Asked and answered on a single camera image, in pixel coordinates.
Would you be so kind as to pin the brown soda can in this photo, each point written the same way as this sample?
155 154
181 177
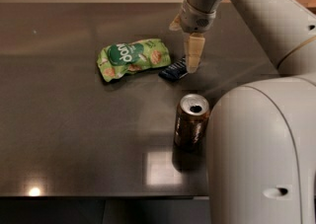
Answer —
191 121

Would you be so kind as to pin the green rice chip bag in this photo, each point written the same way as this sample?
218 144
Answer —
117 60

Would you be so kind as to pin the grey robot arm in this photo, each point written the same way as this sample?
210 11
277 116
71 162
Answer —
261 136

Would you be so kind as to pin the blue rxbar blueberry wrapper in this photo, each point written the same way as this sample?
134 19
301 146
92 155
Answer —
175 71

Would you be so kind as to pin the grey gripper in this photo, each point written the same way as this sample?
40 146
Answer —
195 21

